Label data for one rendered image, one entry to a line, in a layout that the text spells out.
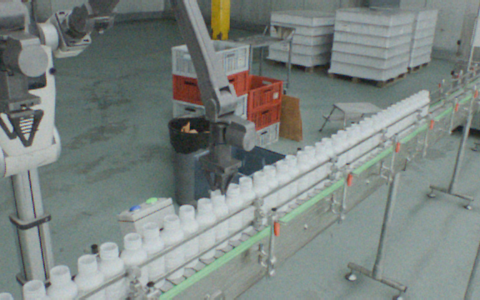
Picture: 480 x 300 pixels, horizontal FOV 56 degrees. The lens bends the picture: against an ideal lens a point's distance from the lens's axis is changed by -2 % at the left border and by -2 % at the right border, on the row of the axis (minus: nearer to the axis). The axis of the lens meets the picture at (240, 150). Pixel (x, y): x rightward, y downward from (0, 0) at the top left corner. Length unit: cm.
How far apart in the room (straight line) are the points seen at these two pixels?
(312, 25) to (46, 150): 726
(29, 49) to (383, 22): 716
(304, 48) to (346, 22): 100
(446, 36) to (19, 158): 1076
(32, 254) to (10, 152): 40
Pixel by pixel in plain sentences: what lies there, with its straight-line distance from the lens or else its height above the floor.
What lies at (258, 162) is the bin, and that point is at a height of 87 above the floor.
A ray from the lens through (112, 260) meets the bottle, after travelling 105.
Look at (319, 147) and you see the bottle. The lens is 164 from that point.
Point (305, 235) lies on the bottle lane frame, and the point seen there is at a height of 87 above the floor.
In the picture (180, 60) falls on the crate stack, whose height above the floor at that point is 101.
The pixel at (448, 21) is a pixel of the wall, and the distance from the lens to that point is 1160.
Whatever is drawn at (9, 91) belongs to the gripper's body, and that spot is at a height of 151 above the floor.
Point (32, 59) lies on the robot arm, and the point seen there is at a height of 158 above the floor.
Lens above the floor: 174
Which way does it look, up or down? 22 degrees down
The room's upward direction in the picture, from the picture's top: 2 degrees clockwise
